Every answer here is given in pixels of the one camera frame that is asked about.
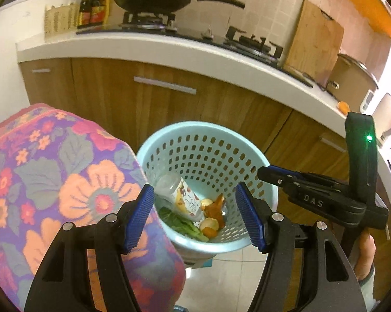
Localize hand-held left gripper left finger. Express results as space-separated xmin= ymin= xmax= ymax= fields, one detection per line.
xmin=23 ymin=184 xmax=155 ymax=312

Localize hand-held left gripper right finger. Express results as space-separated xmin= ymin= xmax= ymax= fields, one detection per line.
xmin=235 ymin=181 xmax=367 ymax=312

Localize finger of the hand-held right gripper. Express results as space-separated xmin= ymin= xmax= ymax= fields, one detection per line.
xmin=257 ymin=166 xmax=292 ymax=196
xmin=266 ymin=165 xmax=343 ymax=190

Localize green leafy vegetable scraps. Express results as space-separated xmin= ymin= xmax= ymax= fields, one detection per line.
xmin=158 ymin=206 xmax=211 ymax=243

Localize labelled plastic bottle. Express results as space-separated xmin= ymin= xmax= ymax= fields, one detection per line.
xmin=155 ymin=173 xmax=206 ymax=223

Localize light blue perforated plastic basket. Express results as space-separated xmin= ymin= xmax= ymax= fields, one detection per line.
xmin=137 ymin=121 xmax=279 ymax=256

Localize person's right hand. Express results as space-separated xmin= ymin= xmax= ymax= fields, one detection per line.
xmin=352 ymin=230 xmax=377 ymax=281

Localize white round appliance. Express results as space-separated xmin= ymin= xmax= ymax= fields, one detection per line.
xmin=374 ymin=93 xmax=391 ymax=145

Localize floral patterned cloth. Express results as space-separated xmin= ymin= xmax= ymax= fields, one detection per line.
xmin=0 ymin=103 xmax=186 ymax=312

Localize beige rice cooker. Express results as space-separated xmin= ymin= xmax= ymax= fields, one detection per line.
xmin=325 ymin=54 xmax=380 ymax=114

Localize wooden kitchen cabinet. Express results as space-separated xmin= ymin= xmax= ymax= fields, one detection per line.
xmin=18 ymin=58 xmax=391 ymax=300

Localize wooden cutting board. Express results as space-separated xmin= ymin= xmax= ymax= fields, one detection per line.
xmin=285 ymin=0 xmax=345 ymax=85

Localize black glass gas stove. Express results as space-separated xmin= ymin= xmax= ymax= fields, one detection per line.
xmin=76 ymin=11 xmax=314 ymax=88

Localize beige woven basket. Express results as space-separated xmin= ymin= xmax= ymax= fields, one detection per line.
xmin=44 ymin=3 xmax=81 ymax=38

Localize wide dark sauce bottle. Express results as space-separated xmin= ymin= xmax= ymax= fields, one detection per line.
xmin=90 ymin=0 xmax=111 ymax=26

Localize slim dark sauce bottle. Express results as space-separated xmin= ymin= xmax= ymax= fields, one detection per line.
xmin=78 ymin=0 xmax=92 ymax=28

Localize medium silver cabinet handle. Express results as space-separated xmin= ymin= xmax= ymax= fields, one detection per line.
xmin=321 ymin=135 xmax=349 ymax=153

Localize black power cable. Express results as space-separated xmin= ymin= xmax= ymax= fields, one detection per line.
xmin=301 ymin=71 xmax=337 ymax=100

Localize long silver cabinet handle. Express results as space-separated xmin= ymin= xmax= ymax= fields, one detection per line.
xmin=134 ymin=76 xmax=197 ymax=95

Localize orange wall cabinet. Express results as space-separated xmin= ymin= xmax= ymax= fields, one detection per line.
xmin=324 ymin=0 xmax=391 ymax=43

